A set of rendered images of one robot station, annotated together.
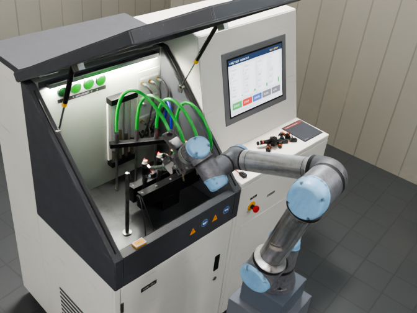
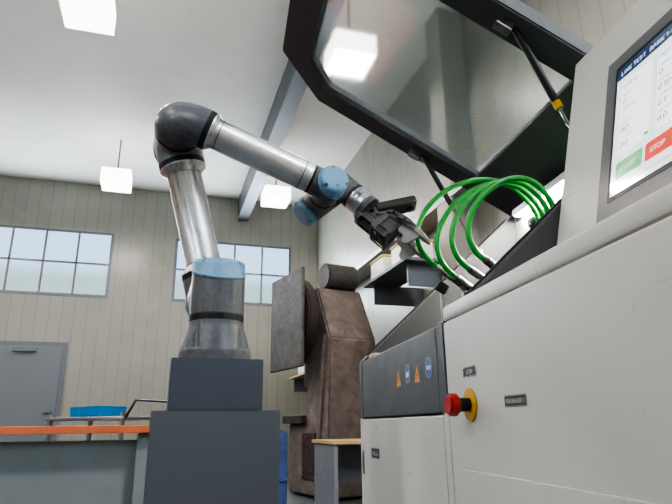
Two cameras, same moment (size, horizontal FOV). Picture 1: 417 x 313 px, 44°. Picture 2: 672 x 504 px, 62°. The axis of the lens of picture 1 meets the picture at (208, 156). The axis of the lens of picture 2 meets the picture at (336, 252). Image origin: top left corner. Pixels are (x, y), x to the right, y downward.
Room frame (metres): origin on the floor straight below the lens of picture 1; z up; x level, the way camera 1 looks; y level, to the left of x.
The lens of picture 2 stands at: (2.32, -1.11, 0.77)
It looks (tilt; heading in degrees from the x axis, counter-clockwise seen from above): 17 degrees up; 128
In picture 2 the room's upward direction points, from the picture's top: 1 degrees counter-clockwise
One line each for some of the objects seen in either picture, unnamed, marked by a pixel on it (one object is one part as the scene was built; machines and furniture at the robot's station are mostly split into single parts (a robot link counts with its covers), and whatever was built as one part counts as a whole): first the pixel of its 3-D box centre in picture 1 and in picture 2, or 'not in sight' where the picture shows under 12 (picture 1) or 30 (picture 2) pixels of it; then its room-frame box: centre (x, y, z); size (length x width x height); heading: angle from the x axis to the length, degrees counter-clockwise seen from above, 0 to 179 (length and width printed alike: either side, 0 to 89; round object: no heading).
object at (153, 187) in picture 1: (164, 188); not in sight; (1.84, 0.18, 0.91); 0.34 x 0.10 x 0.15; 139
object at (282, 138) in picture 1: (277, 140); not in sight; (2.20, -0.34, 1.01); 0.23 x 0.11 x 0.06; 139
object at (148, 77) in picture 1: (150, 100); not in sight; (2.10, 0.30, 1.20); 0.13 x 0.03 x 0.31; 139
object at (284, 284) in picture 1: (277, 270); (215, 339); (1.37, -0.31, 0.95); 0.15 x 0.15 x 0.10
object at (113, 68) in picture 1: (106, 68); (561, 180); (1.92, 0.46, 1.43); 0.54 x 0.03 x 0.02; 139
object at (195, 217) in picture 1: (179, 233); (400, 381); (1.59, 0.08, 0.87); 0.62 x 0.04 x 0.16; 139
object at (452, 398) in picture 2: (254, 207); (459, 404); (1.90, -0.25, 0.80); 0.05 x 0.04 x 0.05; 139
